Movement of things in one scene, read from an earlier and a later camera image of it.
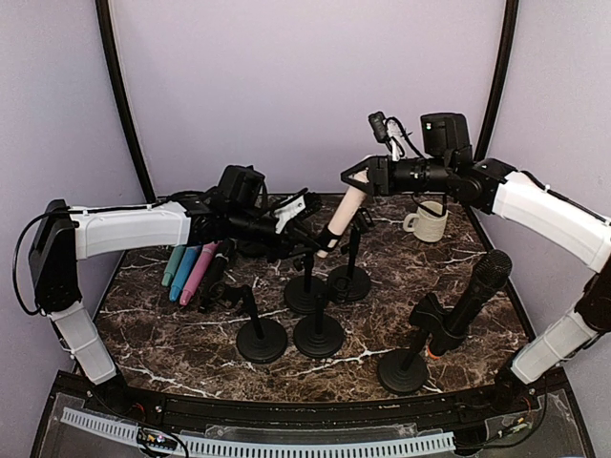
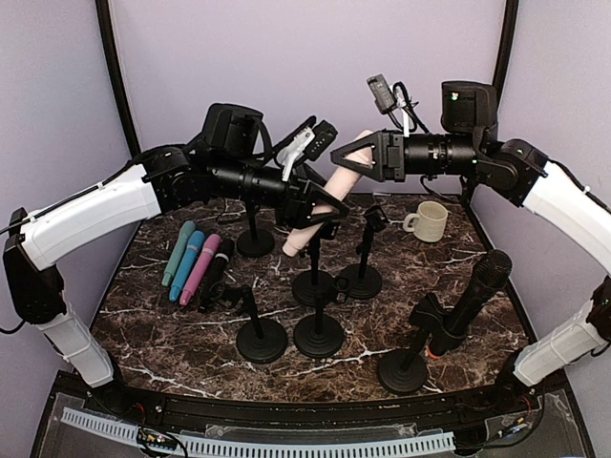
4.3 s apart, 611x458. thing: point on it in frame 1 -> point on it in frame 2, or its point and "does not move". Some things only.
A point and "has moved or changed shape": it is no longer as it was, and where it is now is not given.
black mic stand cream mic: x=300 y=295 has moved or changed shape
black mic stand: x=319 y=335 does not move
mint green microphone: x=172 y=264 does not move
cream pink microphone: x=350 y=203 -> x=340 y=187
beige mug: x=425 y=225 does not move
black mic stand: x=407 y=370 does not move
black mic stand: x=348 y=283 -> x=364 y=281
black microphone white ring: x=227 y=248 does not move
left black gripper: x=289 y=238 -> x=297 y=206
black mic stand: x=262 y=340 does not move
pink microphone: x=204 y=260 does not move
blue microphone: x=187 y=266 does not move
